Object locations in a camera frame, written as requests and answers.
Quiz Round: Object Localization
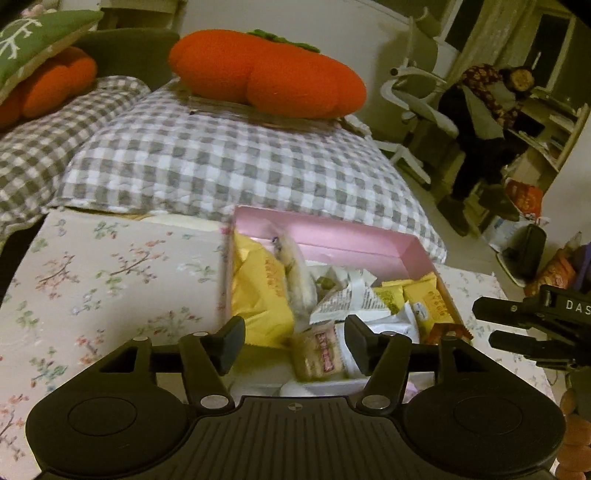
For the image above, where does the orange-red bag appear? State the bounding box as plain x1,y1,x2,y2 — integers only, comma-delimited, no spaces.
505,179,544,219

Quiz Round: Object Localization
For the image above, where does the white shelf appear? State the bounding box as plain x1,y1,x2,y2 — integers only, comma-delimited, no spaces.
503,85,588,172

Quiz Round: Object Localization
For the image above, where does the black bag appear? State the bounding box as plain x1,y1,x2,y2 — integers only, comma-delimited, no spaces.
501,224,549,281

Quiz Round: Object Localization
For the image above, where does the small yellow snack packet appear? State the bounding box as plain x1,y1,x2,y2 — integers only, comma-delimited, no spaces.
402,272,456,334

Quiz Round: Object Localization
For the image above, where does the light curtain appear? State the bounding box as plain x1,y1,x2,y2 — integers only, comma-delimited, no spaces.
461,0,537,71

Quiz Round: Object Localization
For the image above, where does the green snowflake pillow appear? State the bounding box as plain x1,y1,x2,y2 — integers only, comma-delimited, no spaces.
0,9,105,104

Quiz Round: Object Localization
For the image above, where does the large yellow snack packet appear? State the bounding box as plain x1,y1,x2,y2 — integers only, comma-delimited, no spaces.
230,231,301,350

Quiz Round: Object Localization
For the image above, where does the white office chair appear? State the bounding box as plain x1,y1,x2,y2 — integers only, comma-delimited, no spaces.
378,4,463,186

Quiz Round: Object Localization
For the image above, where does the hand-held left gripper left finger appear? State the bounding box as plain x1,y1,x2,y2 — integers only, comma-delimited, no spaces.
95,316,246,411

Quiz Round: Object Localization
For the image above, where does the grey checked cushion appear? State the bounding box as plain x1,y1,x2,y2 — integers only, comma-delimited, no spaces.
53,85,450,265

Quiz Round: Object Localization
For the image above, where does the person's right hand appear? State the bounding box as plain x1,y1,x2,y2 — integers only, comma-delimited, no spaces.
554,390,591,480

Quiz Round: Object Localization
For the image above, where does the clear white snack packet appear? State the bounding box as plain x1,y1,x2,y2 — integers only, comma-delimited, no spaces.
272,233,320,334

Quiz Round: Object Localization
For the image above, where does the large orange pumpkin cushion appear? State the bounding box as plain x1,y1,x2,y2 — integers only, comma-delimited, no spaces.
167,30,368,119

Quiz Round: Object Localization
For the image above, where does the orange patterned packet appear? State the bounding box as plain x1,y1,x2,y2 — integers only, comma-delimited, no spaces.
525,250,579,297

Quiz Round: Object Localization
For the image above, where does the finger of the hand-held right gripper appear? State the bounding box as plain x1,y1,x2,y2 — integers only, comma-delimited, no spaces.
472,296,546,328
488,330,578,367

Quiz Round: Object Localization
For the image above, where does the pink cardboard box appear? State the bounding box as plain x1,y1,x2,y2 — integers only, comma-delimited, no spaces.
225,205,474,400

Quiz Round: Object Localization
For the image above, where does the dark green sofa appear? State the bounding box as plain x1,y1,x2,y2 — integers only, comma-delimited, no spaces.
73,27,182,92

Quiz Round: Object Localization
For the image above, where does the small clear red-print packet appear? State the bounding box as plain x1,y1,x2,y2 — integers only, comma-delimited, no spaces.
291,323,348,383

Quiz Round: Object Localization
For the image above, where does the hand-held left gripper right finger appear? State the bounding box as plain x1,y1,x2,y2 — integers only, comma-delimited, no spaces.
344,315,493,411

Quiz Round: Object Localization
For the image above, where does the red snack packet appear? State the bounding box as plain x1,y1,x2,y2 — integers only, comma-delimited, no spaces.
422,323,475,347

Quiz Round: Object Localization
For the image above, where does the small orange pumpkin cushion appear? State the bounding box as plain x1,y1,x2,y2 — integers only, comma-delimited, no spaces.
0,46,99,131

